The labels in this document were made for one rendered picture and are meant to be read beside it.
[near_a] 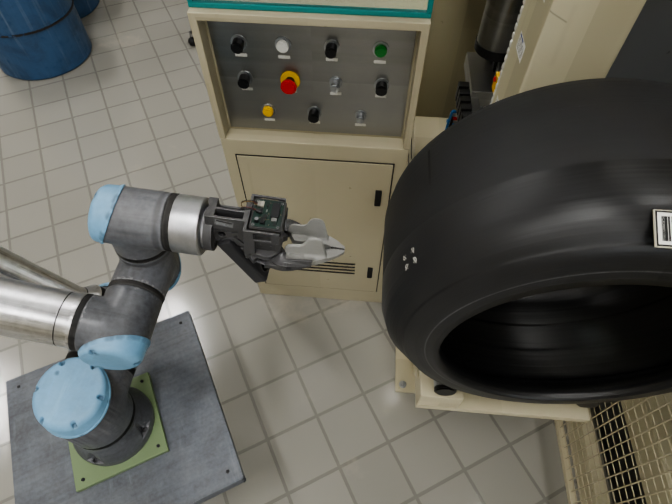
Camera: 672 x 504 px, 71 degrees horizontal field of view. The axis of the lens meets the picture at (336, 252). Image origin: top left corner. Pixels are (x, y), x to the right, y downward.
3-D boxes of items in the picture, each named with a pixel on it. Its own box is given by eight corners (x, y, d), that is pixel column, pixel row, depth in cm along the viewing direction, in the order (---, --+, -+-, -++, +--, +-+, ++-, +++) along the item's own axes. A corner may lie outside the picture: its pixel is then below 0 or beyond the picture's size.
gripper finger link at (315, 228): (348, 232, 71) (286, 224, 70) (343, 254, 75) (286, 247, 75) (349, 216, 72) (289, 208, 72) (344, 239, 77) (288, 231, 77)
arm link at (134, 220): (116, 209, 79) (97, 167, 70) (191, 219, 79) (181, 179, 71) (95, 256, 74) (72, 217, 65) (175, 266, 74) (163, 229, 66)
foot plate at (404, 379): (395, 329, 201) (396, 327, 199) (459, 334, 199) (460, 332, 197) (394, 392, 185) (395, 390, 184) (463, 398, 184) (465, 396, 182)
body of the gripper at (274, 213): (283, 238, 67) (197, 226, 66) (282, 270, 74) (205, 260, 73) (291, 197, 71) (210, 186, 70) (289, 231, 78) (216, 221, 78)
